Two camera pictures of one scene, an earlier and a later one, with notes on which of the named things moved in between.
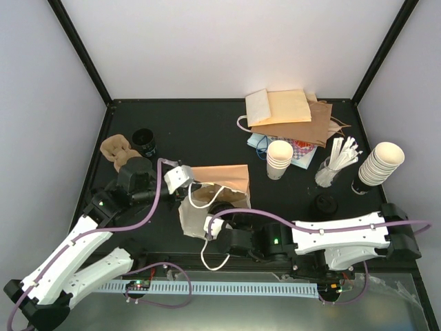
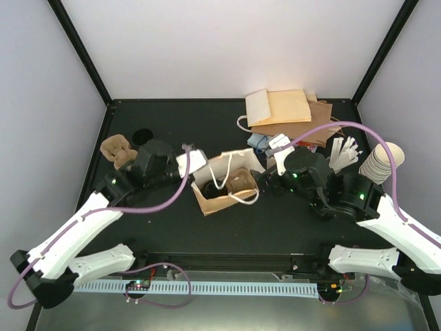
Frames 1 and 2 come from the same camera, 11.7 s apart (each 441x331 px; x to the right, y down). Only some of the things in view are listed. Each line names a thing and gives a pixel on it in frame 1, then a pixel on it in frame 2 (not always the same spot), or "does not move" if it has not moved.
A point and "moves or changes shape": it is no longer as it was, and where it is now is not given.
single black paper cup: x=218 y=207 -> x=210 y=190
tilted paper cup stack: x=377 y=166 does not move
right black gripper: x=247 y=217 -> x=278 y=189
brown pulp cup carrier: x=116 y=148 does not move
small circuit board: x=140 y=285 does not move
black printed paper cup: x=144 y=140 does not move
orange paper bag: x=215 y=184 moves or changes shape
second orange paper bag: x=275 y=106 does not move
